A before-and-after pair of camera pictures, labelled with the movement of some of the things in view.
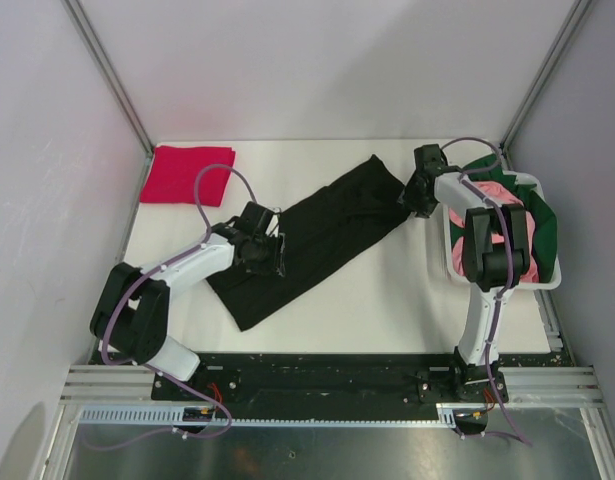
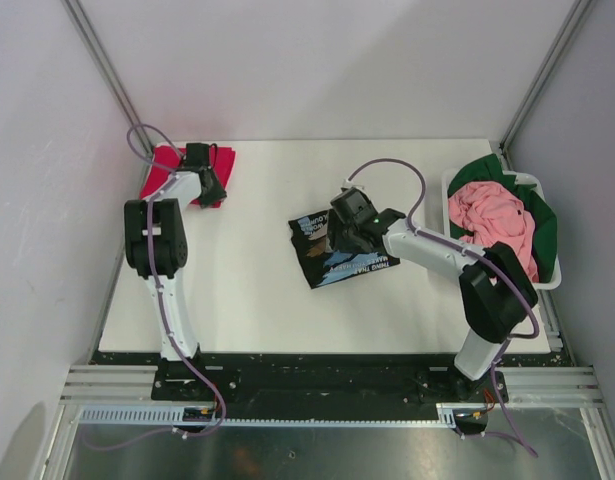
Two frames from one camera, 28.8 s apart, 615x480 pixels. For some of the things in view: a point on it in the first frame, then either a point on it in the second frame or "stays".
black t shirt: x=320 y=231 → x=325 y=267
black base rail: x=328 y=379 stays
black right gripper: x=407 y=198 → x=335 y=238
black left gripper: x=273 y=265 → x=217 y=195
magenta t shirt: x=174 y=171 stays
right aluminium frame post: x=526 y=110 stays
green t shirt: x=540 y=213 stays
